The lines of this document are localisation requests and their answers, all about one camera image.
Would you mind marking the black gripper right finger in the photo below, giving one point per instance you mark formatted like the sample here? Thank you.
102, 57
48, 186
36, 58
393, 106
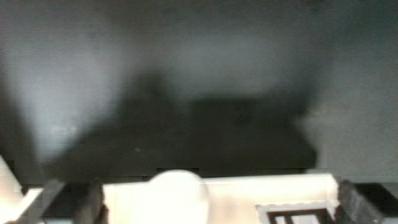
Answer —
357, 209

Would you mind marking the white front drawer tray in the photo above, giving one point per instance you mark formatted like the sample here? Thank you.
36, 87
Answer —
183, 199

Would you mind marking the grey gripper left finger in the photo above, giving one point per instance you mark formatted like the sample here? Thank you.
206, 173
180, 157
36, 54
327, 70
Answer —
41, 202

